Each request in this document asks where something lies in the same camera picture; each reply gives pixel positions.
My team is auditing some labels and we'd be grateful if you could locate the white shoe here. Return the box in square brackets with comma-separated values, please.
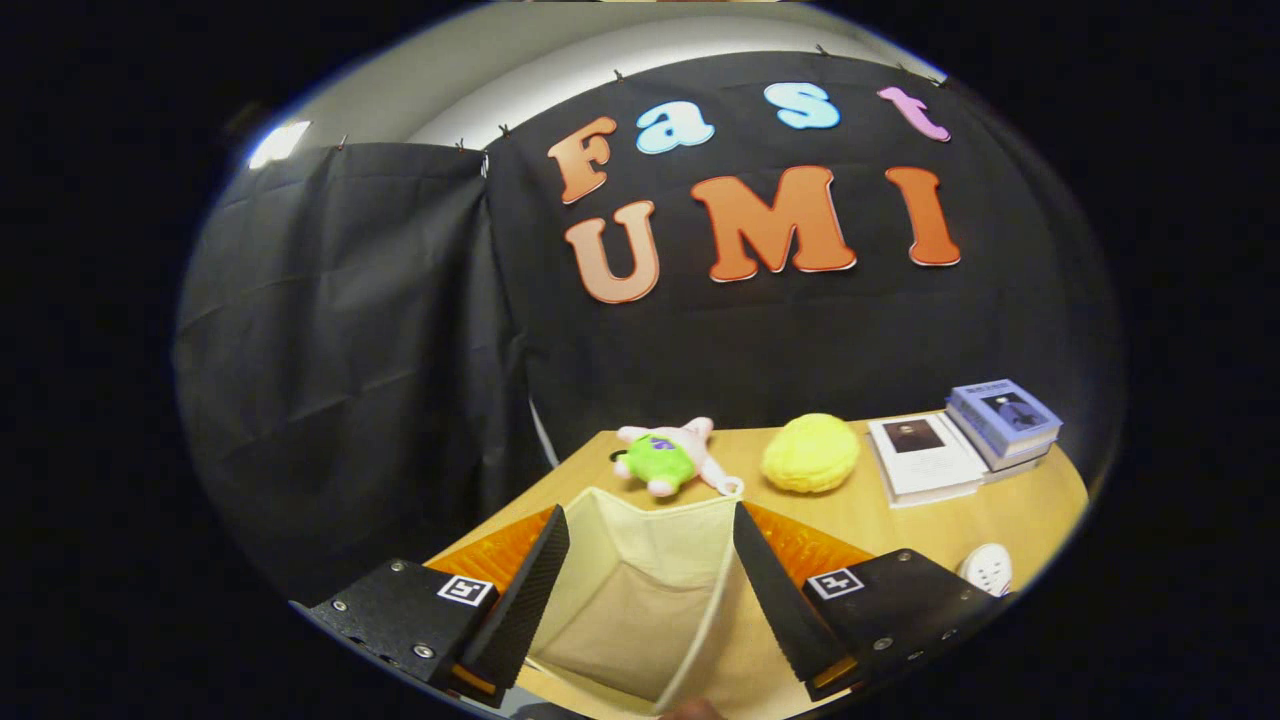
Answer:
[957, 543, 1014, 598]

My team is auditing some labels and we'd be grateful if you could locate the black backdrop cloth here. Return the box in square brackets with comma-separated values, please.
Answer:
[172, 50, 1126, 601]

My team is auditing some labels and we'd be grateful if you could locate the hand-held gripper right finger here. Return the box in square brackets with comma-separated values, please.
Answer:
[732, 501, 1006, 701]

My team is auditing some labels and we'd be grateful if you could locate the white book with portrait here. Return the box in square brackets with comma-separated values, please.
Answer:
[866, 412, 991, 509]

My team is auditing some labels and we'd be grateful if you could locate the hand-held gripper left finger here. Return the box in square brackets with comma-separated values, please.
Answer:
[290, 504, 573, 709]

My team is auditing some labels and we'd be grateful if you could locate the yellow round plush ball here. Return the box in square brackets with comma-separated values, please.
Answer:
[761, 413, 861, 495]

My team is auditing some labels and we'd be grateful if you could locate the pink and green plush toy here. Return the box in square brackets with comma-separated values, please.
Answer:
[610, 417, 746, 499]

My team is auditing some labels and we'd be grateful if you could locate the blue book with figure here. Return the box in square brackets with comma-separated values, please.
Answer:
[945, 378, 1064, 461]

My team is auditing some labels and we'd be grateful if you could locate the cream fabric storage box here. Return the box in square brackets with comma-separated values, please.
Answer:
[515, 486, 816, 719]

